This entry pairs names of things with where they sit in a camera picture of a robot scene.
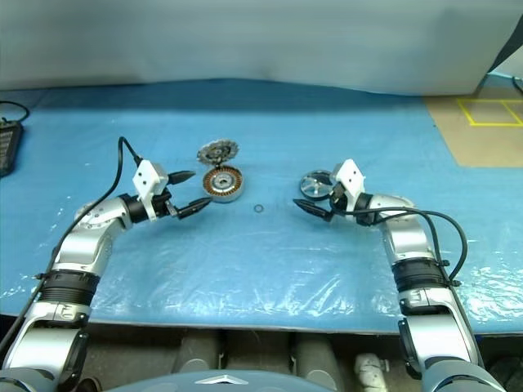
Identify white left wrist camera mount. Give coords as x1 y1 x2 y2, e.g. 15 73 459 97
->
132 160 169 223

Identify brown cardboard board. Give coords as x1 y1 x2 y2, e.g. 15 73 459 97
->
424 96 523 168

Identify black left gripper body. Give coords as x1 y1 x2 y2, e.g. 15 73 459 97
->
153 189 183 220

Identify grey robot torso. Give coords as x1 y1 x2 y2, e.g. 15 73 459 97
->
104 369 348 392

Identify toothed silver gear plate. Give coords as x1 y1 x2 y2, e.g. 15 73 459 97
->
197 139 240 165

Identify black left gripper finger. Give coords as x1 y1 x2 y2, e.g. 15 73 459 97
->
166 170 196 187
176 197 212 220

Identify thin black device cable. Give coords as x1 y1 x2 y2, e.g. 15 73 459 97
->
0 100 31 123

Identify black keypad device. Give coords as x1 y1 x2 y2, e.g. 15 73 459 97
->
0 118 25 179

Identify black spoked wheel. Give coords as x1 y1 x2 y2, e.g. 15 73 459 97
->
298 167 338 201

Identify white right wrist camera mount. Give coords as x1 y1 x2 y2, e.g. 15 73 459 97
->
331 158 367 213

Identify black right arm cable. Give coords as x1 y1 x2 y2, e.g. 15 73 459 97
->
329 185 491 368

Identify white backdrop sheet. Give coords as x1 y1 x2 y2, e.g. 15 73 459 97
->
0 0 523 97

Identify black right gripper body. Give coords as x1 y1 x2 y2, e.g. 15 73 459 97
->
324 183 356 224

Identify motor stator with copper windings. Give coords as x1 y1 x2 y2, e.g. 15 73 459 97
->
202 162 243 205

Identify grey rounded cylinder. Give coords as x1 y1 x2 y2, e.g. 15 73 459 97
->
175 332 224 375
293 332 346 389

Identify yellow tape marking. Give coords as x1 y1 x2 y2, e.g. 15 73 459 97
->
456 97 523 127

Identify blue foam table mat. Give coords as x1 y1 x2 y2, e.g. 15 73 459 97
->
0 77 523 336

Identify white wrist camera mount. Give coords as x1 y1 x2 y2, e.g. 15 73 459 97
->
132 160 169 223
331 158 367 213

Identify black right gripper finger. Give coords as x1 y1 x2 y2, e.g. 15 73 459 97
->
293 198 333 224

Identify white rounded fitting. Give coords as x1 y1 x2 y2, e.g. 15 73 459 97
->
354 353 389 387

